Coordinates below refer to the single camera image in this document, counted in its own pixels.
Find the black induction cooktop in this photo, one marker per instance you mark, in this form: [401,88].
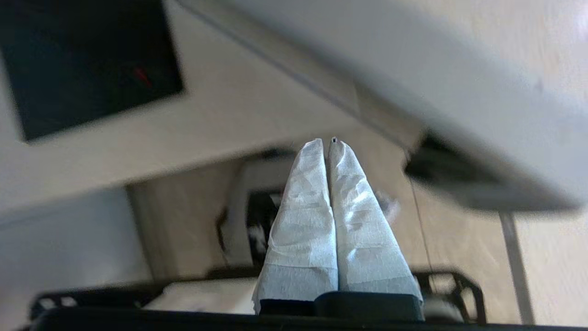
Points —
[87,64]

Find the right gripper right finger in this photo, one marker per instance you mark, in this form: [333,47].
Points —
[367,239]

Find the white and black robot base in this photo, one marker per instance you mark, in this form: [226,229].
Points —
[262,211]

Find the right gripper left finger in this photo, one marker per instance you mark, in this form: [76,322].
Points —
[301,230]

